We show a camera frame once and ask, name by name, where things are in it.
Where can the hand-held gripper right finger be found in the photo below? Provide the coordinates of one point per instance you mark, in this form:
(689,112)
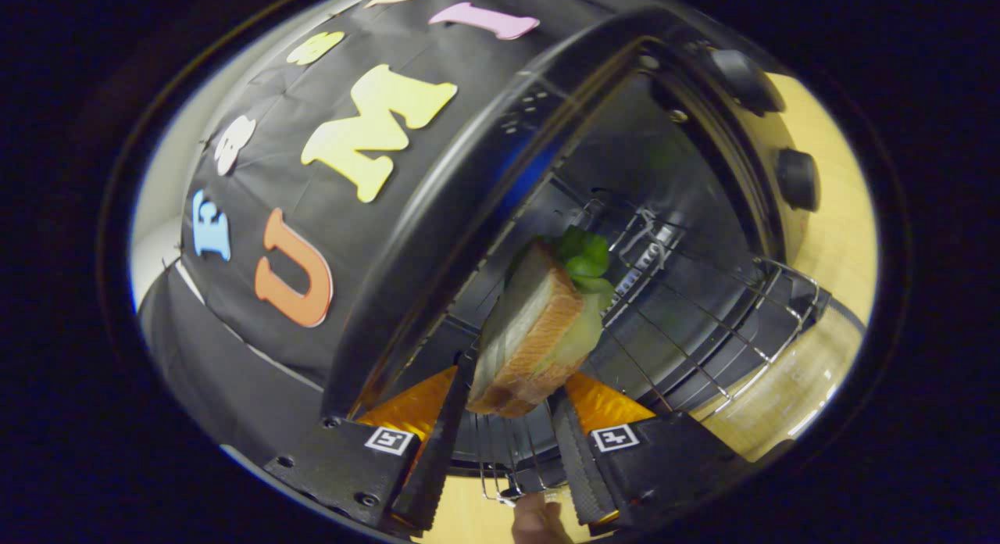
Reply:
(578,466)

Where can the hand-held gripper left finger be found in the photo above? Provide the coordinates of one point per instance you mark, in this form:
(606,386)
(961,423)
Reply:
(441,450)

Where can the sandwich with lettuce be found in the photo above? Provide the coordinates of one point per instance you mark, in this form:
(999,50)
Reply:
(531,333)

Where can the black toaster oven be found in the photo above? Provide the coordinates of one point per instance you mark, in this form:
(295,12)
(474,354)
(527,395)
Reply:
(437,192)

